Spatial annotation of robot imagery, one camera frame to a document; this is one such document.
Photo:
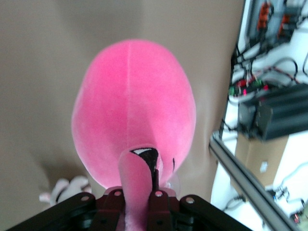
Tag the pink round plush toy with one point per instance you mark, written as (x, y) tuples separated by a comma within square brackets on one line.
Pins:
[(134, 101)]

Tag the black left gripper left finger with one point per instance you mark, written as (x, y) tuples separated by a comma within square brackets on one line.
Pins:
[(79, 211)]

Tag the silver aluminium rail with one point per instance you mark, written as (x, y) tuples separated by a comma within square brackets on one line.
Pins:
[(243, 173)]

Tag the white pink plush dog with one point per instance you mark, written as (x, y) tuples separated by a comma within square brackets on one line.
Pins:
[(69, 186)]

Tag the brown cardboard box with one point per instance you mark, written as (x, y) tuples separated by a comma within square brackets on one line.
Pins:
[(257, 156)]

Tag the orange connector block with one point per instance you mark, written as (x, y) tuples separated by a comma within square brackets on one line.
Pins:
[(286, 25), (264, 15)]

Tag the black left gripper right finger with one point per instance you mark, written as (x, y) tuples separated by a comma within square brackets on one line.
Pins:
[(183, 214)]

